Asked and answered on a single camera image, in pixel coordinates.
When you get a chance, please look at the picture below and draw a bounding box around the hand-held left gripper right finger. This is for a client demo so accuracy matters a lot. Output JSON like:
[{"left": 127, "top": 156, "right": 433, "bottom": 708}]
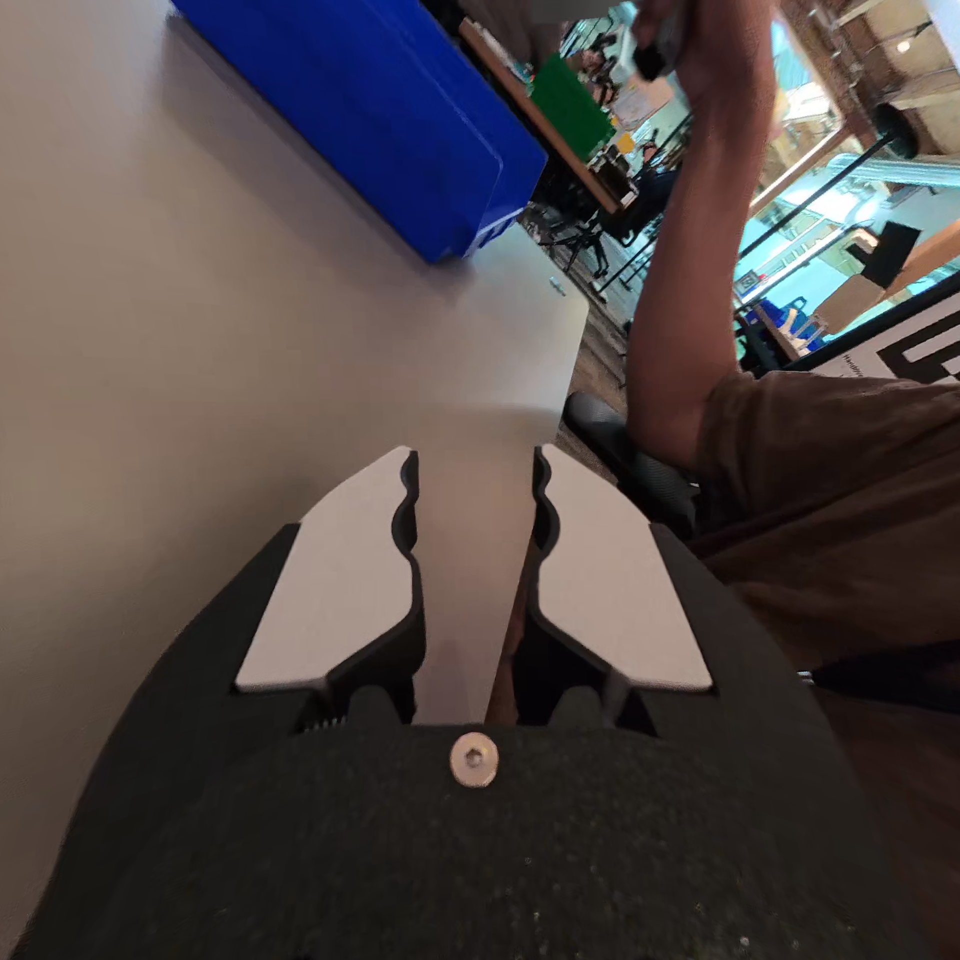
[{"left": 515, "top": 443, "right": 715, "bottom": 709}]

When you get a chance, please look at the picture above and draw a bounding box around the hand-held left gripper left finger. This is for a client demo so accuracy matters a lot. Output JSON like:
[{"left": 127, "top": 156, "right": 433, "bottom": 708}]
[{"left": 236, "top": 446, "right": 427, "bottom": 709}]

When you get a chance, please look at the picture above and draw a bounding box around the blue plastic bin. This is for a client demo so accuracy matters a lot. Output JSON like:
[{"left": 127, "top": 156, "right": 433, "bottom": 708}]
[{"left": 170, "top": 0, "right": 550, "bottom": 267}]

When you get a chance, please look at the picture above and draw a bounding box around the person's right forearm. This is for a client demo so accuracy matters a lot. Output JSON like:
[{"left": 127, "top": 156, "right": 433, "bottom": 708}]
[{"left": 626, "top": 83, "right": 784, "bottom": 475}]

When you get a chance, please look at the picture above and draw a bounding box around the person's right hand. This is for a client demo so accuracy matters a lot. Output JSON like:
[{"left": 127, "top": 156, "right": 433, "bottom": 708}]
[{"left": 633, "top": 0, "right": 784, "bottom": 109}]

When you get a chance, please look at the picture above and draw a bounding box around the green plastic bin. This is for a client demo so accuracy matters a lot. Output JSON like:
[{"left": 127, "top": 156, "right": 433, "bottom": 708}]
[{"left": 528, "top": 54, "right": 618, "bottom": 163}]

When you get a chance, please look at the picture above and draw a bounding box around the black office chair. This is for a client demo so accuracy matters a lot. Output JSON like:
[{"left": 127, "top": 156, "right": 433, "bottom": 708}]
[{"left": 563, "top": 390, "right": 702, "bottom": 541}]

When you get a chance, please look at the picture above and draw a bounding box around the person's brown clothing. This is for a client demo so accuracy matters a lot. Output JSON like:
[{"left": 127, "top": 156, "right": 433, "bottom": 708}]
[{"left": 488, "top": 368, "right": 960, "bottom": 960}]

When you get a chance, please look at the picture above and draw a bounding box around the black round pole weight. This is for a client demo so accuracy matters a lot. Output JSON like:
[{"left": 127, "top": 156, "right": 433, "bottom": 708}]
[{"left": 875, "top": 102, "right": 919, "bottom": 160}]

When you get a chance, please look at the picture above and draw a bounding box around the black framed board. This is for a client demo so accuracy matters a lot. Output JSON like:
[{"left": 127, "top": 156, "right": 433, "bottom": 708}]
[{"left": 818, "top": 275, "right": 960, "bottom": 385}]

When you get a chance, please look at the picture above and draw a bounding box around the black chest strap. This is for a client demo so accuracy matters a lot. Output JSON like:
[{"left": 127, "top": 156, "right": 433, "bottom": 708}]
[{"left": 800, "top": 642, "right": 960, "bottom": 715}]

